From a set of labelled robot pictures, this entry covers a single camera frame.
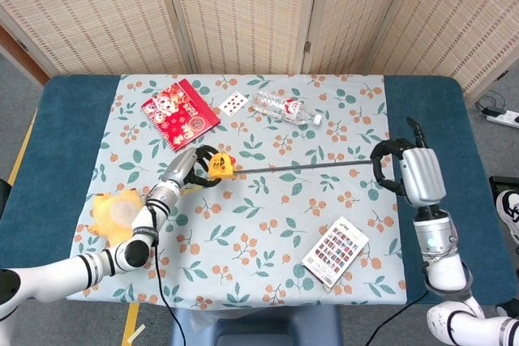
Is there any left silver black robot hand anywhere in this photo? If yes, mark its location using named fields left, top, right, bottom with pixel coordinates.
left=161, top=143, right=225, bottom=192

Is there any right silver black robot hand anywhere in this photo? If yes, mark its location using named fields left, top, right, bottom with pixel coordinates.
left=370, top=117, right=447, bottom=207

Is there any yellow tape measure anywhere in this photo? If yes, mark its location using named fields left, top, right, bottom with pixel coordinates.
left=182, top=151, right=378, bottom=195

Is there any beige masking tape piece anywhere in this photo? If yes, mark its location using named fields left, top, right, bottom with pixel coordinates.
left=127, top=324, right=146, bottom=344

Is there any red spiral notebook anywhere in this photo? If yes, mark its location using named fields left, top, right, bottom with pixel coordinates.
left=140, top=78, right=222, bottom=153

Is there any yellow plush toy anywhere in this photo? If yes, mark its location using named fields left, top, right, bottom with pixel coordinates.
left=87, top=187, right=144, bottom=245

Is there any red-pip playing card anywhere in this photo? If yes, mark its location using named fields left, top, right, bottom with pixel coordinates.
left=217, top=90, right=249, bottom=118

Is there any black box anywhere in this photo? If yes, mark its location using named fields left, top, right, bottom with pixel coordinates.
left=488, top=175, right=519, bottom=194

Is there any white black sneaker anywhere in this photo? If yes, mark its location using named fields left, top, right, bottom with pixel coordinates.
left=496, top=190, right=519, bottom=246

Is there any floral pale blue tablecloth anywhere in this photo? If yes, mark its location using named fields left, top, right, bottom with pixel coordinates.
left=58, top=73, right=408, bottom=310

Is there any white power strip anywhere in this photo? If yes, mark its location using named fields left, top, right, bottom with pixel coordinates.
left=485, top=109, right=519, bottom=127

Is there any white sticker sheet card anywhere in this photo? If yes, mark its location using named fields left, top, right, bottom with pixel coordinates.
left=301, top=216, right=371, bottom=287

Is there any clear plastic water bottle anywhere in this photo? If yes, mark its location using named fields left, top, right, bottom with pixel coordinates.
left=250, top=89, right=324, bottom=127

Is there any woven folding screen panel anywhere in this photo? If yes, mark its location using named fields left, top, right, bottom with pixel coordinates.
left=302, top=0, right=421, bottom=76
left=160, top=0, right=324, bottom=76
left=367, top=0, right=519, bottom=102
left=0, top=0, right=195, bottom=76

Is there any black power adapter with cable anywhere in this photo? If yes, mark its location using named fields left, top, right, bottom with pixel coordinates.
left=474, top=90, right=508, bottom=117

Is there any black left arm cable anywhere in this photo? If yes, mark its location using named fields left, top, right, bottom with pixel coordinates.
left=146, top=206, right=188, bottom=346

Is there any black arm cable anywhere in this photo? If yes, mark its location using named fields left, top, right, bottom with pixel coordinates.
left=146, top=206, right=188, bottom=346
left=367, top=287, right=431, bottom=346

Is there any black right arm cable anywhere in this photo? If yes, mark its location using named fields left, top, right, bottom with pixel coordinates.
left=367, top=287, right=431, bottom=346

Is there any brown wooden door frame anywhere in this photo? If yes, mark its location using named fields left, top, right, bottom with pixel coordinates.
left=0, top=23, right=49, bottom=87

